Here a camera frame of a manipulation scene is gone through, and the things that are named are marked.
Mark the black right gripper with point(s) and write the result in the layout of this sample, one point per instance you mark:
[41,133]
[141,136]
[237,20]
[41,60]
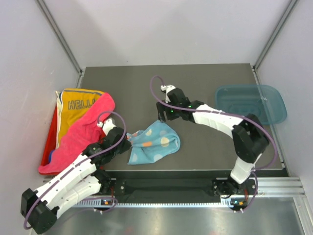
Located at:
[162,108]

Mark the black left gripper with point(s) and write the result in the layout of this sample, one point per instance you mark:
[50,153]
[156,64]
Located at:
[127,145]

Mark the pink towel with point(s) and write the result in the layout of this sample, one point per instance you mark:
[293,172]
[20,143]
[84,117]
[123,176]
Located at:
[62,157]

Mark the blue polka dot towel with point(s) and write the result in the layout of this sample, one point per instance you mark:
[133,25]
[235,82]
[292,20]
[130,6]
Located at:
[151,145]

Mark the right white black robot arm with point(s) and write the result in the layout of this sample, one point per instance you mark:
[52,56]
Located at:
[248,138]

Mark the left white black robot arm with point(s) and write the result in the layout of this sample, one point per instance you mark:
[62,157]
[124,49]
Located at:
[82,178]

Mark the yellow hello towel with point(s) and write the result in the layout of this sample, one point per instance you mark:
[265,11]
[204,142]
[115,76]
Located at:
[72,104]

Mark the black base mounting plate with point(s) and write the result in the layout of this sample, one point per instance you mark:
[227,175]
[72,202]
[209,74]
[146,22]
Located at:
[212,187]

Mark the red plastic bin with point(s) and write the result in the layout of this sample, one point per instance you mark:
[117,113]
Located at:
[51,139]

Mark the translucent blue plastic container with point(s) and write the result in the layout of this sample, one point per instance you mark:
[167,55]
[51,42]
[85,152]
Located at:
[263,101]

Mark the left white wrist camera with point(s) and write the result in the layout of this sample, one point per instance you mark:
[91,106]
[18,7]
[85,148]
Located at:
[107,125]

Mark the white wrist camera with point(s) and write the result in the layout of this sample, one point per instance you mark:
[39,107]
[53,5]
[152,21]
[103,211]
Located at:
[166,89]
[107,125]

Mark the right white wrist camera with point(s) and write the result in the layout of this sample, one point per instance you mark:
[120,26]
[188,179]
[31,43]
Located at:
[166,89]

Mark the aluminium extrusion rail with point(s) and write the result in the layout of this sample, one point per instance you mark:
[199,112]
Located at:
[280,187]

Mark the left aluminium frame post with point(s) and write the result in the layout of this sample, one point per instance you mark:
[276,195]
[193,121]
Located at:
[59,35]

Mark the aluminium frame post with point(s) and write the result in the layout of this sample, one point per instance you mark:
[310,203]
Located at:
[59,35]
[275,33]

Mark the right aluminium frame post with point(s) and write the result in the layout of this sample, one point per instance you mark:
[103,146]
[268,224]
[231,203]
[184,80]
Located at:
[275,33]

